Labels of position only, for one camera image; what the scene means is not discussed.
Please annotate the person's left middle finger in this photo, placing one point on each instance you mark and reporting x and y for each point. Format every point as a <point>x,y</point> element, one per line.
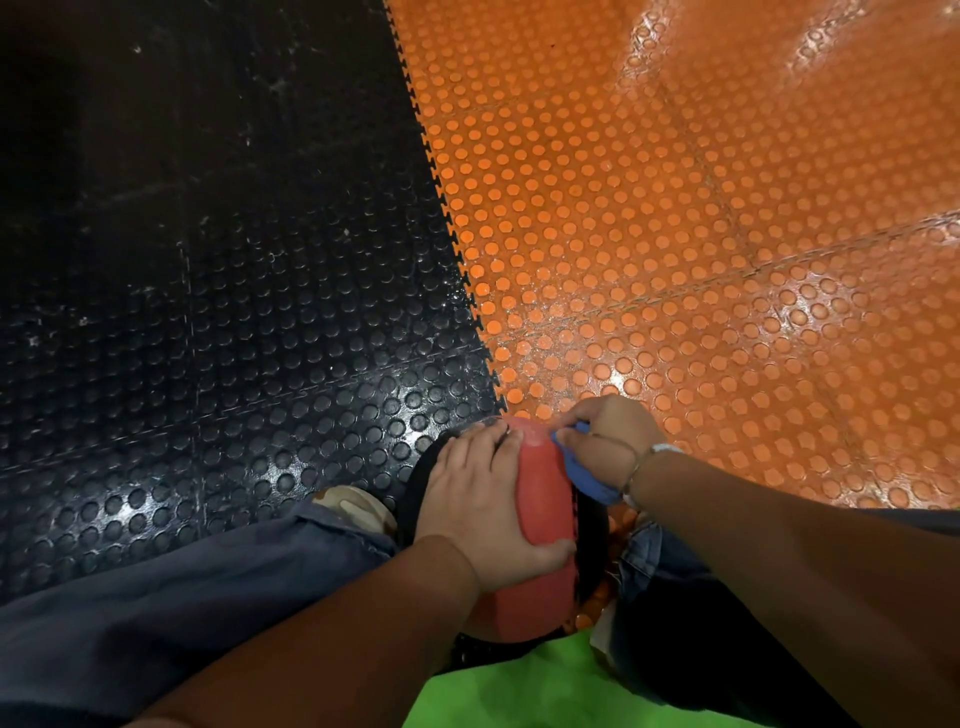
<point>487,446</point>

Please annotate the person's left thumb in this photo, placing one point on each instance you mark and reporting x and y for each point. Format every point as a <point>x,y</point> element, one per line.
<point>551,556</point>

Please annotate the green mat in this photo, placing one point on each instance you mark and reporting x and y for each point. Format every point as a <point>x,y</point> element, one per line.
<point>555,690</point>

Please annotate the person's right hand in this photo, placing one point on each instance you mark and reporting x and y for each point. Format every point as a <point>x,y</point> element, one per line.
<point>626,435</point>

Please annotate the person's right thumb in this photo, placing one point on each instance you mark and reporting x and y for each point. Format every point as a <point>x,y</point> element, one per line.
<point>585,452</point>

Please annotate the person's left hand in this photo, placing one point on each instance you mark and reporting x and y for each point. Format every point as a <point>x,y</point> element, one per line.
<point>469,514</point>

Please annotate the person's right forearm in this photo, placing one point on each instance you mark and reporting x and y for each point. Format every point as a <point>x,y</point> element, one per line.
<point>787,570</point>

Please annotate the blue plastic lever tool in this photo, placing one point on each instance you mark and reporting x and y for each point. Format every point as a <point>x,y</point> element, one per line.
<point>592,480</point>

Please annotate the beige shoe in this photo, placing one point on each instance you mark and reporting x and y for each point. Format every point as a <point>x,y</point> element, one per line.
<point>358,506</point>

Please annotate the person's leg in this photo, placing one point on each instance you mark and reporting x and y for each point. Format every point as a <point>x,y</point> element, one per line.
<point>675,622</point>
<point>172,607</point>

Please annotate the person's left forearm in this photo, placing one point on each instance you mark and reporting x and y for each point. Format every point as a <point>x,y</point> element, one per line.
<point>360,645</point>

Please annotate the person's left little finger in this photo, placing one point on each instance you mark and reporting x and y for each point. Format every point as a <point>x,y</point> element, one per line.
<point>444,465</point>

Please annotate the person's left leg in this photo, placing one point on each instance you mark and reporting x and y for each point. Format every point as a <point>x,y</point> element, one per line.
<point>172,607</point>

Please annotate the person's right leg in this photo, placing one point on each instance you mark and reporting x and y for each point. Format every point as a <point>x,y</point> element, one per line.
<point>675,622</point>

